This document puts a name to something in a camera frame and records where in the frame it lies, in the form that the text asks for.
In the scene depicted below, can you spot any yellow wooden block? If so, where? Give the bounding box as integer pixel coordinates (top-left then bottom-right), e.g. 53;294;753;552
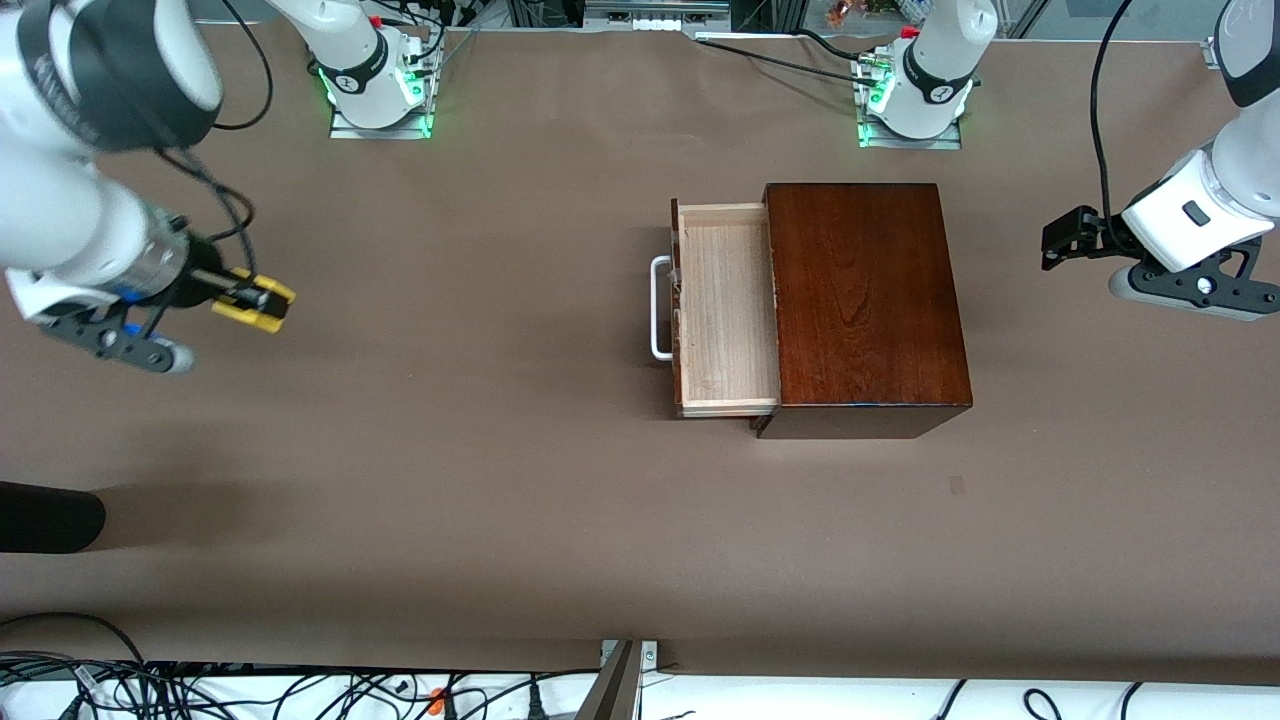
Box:
210;270;297;336

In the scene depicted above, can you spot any black padded cylinder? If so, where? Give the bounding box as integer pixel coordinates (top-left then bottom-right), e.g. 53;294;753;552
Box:
0;480;107;555

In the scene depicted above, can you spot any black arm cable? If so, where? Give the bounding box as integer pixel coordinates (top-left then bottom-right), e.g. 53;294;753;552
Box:
1090;0;1136;246
150;0;275;336

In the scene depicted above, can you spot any silver corner bracket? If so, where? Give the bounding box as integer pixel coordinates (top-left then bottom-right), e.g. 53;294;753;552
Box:
600;640;661;671

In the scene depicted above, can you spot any short black base cable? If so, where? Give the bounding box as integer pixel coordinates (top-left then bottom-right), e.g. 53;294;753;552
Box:
795;28;881;63

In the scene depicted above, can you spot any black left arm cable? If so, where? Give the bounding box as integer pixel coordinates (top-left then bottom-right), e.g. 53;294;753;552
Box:
1090;0;1136;246

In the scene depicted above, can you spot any grey cable bundle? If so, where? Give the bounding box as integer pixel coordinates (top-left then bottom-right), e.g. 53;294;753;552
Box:
0;650;101;693

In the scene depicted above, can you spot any wooden drawer with white handle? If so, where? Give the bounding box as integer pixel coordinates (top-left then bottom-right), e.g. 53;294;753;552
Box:
650;198;783;419

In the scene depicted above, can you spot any black looped cable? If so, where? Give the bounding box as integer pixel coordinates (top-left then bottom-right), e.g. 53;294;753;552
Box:
0;611;153;693

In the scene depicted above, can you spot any white power strip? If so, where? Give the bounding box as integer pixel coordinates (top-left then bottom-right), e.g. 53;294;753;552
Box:
584;0;733;33

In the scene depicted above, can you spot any dark brown wooden cabinet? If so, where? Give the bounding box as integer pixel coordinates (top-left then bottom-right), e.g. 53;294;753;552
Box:
752;182;975;441

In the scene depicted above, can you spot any grey aluminium profile beam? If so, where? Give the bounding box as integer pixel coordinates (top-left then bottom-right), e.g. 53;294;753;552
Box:
575;640;644;720

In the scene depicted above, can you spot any long black base cable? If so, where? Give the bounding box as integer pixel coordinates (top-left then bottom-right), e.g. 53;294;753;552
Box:
695;36;881;87

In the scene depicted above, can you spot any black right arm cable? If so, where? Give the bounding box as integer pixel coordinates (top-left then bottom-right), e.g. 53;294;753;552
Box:
150;0;275;336

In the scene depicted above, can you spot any brown paper table cover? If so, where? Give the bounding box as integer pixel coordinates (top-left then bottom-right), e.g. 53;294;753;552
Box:
0;20;1280;687

